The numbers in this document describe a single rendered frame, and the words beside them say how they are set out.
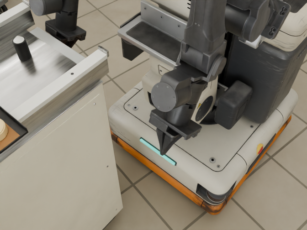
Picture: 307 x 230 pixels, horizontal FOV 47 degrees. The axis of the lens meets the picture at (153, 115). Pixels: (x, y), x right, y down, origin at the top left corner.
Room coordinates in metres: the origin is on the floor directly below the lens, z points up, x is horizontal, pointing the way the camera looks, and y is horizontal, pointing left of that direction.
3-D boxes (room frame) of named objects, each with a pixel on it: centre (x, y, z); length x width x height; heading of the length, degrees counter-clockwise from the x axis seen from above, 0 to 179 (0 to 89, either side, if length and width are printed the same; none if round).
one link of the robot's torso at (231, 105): (0.85, -0.17, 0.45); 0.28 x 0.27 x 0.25; 50
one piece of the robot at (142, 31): (0.79, -0.04, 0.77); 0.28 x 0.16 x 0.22; 50
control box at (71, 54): (0.71, 0.24, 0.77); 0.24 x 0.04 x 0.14; 50
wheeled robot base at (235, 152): (1.01, -0.23, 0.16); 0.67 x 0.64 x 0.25; 140
